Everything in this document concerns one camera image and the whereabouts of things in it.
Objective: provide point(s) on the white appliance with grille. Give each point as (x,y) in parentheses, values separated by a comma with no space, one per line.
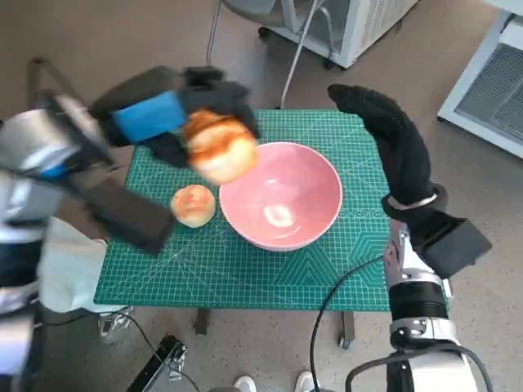
(486,90)

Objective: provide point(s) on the pink bowl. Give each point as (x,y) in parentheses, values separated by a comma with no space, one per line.
(302,183)

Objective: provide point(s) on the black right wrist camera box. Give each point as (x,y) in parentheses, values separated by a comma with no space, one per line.
(449,241)

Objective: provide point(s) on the black left hand blue tape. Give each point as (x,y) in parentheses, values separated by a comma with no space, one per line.
(147,114)

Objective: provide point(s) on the person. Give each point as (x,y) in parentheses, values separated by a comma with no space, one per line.
(245,384)
(69,277)

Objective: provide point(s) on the pale round toy bread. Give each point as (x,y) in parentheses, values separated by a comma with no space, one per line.
(193,206)

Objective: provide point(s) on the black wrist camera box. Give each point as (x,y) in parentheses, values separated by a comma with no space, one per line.
(122,208)
(449,241)

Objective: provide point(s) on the black gloved right hand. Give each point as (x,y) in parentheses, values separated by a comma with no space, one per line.
(402,155)

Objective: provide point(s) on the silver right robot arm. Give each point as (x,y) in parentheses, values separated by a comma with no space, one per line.
(417,302)

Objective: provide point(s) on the black metal stand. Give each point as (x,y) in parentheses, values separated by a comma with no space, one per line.
(157,365)

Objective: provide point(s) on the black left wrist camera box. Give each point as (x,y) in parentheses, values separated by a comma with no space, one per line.
(122,208)

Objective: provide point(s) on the browned toy bread bun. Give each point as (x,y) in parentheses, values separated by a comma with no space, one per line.
(220,151)

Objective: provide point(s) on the table leg with caster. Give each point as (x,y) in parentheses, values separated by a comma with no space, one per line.
(346,326)

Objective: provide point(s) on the green cutting mat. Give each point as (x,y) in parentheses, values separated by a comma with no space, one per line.
(212,269)

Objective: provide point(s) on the white vented cabinet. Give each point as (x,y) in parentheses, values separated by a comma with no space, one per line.
(359,28)

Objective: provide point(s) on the brown table leg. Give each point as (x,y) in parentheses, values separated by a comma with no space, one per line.
(202,322)

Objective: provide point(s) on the grey office chair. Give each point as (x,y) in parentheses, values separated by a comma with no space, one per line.
(261,12)

